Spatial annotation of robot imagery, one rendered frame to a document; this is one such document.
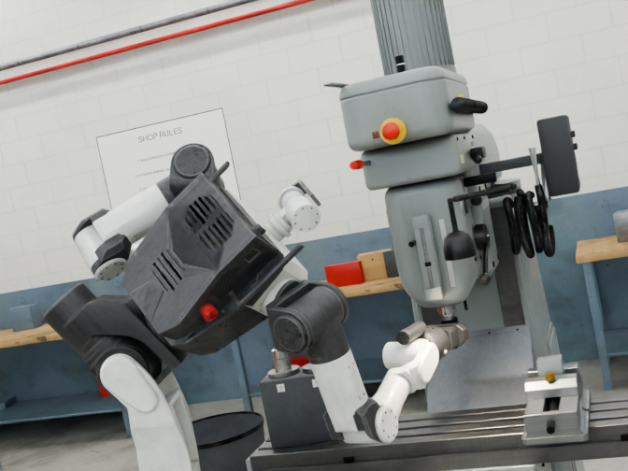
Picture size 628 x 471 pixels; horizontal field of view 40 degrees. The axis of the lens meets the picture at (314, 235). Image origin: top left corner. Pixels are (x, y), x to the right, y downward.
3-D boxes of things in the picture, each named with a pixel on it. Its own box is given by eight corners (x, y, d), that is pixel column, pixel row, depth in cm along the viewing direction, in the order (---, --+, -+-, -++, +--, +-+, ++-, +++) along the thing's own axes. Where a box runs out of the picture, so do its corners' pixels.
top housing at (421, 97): (452, 132, 193) (439, 62, 192) (343, 154, 202) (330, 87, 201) (478, 130, 238) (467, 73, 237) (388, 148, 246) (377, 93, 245)
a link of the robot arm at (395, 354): (445, 364, 207) (425, 378, 198) (406, 363, 213) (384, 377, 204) (439, 319, 206) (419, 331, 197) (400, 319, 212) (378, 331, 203)
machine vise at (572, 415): (588, 440, 194) (579, 393, 194) (521, 445, 199) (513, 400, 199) (591, 393, 227) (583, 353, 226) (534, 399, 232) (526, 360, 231)
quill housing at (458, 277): (480, 303, 209) (457, 175, 207) (400, 314, 216) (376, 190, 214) (490, 289, 227) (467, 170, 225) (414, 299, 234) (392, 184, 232)
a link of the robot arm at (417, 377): (442, 357, 203) (422, 397, 194) (408, 357, 208) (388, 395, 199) (434, 336, 200) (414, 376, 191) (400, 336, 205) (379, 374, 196)
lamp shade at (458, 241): (454, 261, 191) (449, 234, 191) (439, 260, 198) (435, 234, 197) (482, 254, 193) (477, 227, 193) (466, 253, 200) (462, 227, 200)
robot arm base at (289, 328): (304, 371, 170) (310, 325, 164) (254, 342, 176) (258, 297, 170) (346, 336, 181) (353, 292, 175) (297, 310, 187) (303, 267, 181)
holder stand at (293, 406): (349, 439, 229) (335, 366, 228) (271, 449, 234) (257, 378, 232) (356, 424, 241) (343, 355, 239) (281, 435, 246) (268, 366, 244)
